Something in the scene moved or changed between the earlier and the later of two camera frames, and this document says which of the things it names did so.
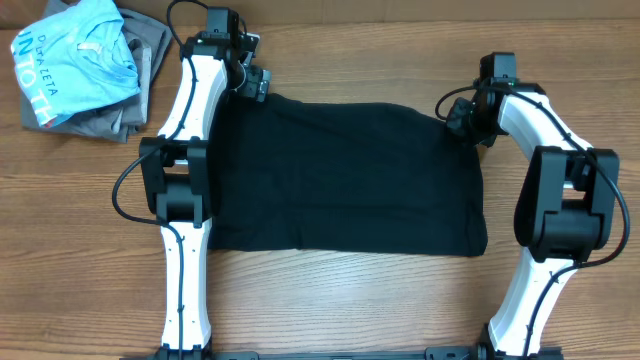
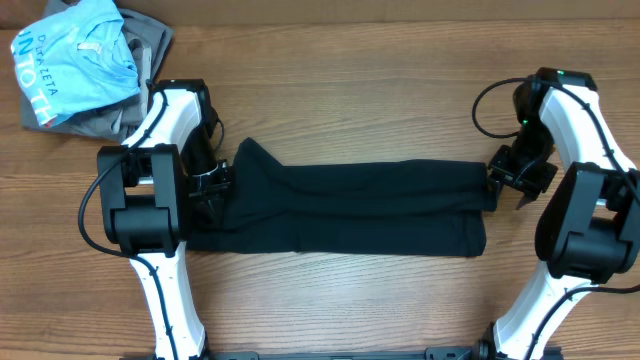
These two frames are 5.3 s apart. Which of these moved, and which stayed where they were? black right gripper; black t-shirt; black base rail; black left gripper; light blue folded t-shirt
Moved: black right gripper; black left gripper; black t-shirt
Stayed: black base rail; light blue folded t-shirt
